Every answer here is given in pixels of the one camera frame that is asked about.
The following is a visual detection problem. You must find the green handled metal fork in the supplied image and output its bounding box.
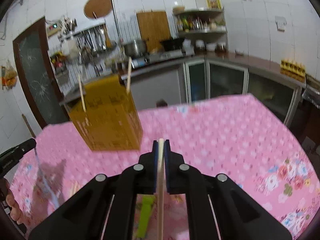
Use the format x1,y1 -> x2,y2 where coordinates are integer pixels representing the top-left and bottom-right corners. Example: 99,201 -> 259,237
135,195 -> 156,239

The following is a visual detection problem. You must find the light blue plastic spoon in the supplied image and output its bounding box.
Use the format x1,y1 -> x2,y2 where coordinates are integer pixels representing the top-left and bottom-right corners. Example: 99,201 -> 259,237
34,148 -> 60,209

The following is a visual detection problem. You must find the wooden chopstick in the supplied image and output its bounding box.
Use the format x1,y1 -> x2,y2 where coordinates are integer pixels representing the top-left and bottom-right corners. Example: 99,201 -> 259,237
126,57 -> 132,94
78,74 -> 86,113

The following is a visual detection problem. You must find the kitchen counter cabinet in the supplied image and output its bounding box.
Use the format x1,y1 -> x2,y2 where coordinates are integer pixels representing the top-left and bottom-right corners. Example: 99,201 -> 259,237
131,53 -> 306,127

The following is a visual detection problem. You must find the person's left hand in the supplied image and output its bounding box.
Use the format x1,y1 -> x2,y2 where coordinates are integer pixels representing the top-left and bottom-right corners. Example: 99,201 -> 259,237
4,179 -> 24,225

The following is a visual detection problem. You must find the pink floral tablecloth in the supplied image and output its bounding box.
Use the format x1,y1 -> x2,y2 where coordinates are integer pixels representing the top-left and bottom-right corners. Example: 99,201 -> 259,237
10,95 -> 319,238

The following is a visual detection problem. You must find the hanging orange bag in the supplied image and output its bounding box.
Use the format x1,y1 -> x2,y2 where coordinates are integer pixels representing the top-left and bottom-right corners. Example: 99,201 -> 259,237
1,60 -> 18,90

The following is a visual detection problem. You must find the yellow perforated utensil holder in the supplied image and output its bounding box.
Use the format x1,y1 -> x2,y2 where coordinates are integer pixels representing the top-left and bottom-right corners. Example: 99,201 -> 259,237
68,75 -> 143,151

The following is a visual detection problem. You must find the dark glass door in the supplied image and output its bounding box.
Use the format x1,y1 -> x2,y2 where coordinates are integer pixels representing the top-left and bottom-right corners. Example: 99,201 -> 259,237
12,17 -> 69,128

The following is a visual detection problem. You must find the hanging utensil rack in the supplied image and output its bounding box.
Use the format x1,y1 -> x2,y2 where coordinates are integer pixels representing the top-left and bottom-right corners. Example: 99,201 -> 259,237
58,23 -> 117,55

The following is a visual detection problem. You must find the gas stove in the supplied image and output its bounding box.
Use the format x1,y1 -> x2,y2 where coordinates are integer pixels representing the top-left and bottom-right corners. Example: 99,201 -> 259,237
132,48 -> 195,68

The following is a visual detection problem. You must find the yellow egg tray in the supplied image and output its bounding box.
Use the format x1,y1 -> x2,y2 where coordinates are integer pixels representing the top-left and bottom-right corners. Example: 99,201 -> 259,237
280,59 -> 306,82

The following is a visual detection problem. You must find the steel cooking pot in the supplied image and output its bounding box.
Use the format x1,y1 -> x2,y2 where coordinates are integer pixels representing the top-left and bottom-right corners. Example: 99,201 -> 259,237
123,39 -> 148,58

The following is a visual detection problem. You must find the black wok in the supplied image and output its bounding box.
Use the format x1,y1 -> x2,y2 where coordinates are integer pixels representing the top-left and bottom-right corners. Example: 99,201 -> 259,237
160,37 -> 185,51

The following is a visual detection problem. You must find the round woven tray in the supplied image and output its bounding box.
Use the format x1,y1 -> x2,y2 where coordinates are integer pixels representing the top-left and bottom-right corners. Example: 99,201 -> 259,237
84,0 -> 112,19

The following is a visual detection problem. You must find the wooden cutting board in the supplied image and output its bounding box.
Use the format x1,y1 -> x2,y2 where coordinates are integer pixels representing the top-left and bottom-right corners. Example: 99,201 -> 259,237
136,11 -> 171,53

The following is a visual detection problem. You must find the corner metal shelf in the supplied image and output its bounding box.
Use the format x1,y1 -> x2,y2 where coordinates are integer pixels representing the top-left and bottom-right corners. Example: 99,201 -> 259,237
173,8 -> 227,36

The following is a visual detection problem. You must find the white wall socket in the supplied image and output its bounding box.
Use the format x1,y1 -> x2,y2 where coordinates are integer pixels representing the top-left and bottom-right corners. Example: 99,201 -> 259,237
275,16 -> 287,32

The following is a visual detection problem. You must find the yellow wall poster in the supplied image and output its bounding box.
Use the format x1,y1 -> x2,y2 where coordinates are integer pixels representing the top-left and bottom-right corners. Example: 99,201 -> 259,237
206,0 -> 222,10

